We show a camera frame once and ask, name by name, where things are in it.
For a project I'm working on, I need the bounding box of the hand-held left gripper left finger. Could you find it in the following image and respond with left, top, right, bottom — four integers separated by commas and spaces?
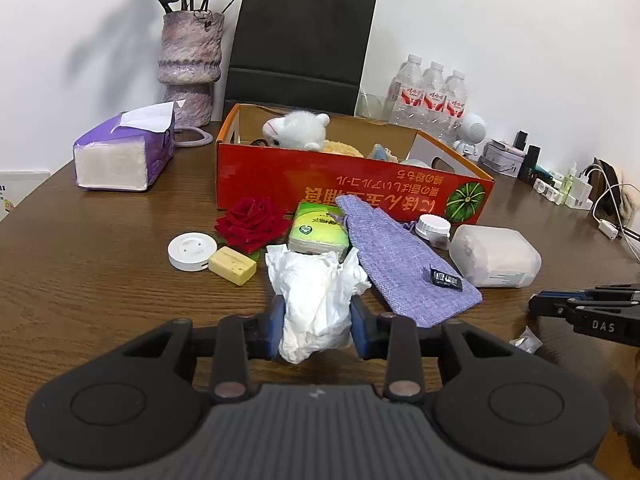
120, 296, 288, 401

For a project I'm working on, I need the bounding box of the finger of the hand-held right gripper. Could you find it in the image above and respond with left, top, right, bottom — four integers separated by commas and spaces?
529, 290, 601, 319
580, 284, 640, 306

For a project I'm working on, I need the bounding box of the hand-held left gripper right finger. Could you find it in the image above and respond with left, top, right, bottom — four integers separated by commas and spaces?
350, 296, 519, 401

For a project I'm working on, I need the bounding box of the white tissue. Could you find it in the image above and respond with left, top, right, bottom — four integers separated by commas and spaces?
265, 245, 373, 365

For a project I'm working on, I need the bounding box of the purple woven pouch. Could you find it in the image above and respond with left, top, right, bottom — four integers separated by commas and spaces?
334, 194, 483, 328

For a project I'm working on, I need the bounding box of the white plastic jar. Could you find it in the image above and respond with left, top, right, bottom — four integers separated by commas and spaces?
448, 225, 542, 289

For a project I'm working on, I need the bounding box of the green tissue packet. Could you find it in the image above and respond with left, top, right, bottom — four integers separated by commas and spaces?
287, 202, 351, 263

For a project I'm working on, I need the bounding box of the red cardboard box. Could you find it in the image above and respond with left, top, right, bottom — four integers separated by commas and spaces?
215, 103, 496, 225

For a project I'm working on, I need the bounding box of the clear crinkled wrapper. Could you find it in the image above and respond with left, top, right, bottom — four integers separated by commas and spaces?
509, 326, 543, 353

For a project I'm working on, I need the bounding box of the yellow soap block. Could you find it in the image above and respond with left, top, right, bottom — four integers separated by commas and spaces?
207, 246, 258, 287

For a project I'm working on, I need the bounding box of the brown furry item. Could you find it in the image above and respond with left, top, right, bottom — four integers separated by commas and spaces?
612, 167, 638, 221

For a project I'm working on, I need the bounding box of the small black packet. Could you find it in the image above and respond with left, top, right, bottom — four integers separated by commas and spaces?
427, 266, 463, 292

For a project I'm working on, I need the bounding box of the white charger block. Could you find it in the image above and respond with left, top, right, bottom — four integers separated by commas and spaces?
565, 175, 594, 209

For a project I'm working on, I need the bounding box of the red rose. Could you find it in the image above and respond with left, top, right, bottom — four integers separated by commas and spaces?
214, 196, 292, 261

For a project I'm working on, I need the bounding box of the white pill case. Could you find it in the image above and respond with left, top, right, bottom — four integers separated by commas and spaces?
532, 177, 566, 204

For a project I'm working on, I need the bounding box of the white round disc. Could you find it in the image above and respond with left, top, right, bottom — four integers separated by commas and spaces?
167, 231, 218, 272

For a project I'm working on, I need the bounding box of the small white-capped jar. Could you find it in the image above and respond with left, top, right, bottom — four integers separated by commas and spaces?
412, 214, 452, 251

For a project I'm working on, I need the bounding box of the grey storage box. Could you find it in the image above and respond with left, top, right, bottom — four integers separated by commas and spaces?
479, 139, 526, 177

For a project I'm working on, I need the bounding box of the small blue fabric toy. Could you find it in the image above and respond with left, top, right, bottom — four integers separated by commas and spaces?
367, 143, 400, 162

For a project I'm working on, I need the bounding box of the white robot figurine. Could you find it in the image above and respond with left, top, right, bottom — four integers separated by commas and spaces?
451, 112, 490, 161

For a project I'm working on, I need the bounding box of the white and yellow plush toy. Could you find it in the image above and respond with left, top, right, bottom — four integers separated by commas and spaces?
261, 111, 366, 158

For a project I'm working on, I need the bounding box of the red label water bottle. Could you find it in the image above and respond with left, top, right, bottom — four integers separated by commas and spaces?
422, 61, 449, 136
387, 53, 426, 126
442, 70, 471, 143

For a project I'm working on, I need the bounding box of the clear glass cup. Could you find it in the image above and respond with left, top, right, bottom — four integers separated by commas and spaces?
356, 89, 393, 122

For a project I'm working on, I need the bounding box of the purple tissue pack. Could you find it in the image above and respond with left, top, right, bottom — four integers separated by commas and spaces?
72, 101, 177, 192

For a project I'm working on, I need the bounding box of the purple ceramic vase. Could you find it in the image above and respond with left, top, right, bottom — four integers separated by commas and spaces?
157, 10, 226, 128

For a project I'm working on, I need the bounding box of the black paper bag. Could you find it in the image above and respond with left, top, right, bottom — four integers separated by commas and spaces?
225, 0, 378, 117

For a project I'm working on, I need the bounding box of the white cable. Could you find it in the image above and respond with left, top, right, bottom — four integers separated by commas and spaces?
582, 162, 640, 256

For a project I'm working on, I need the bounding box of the purple ring handle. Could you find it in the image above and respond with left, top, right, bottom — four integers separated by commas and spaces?
172, 127, 215, 148

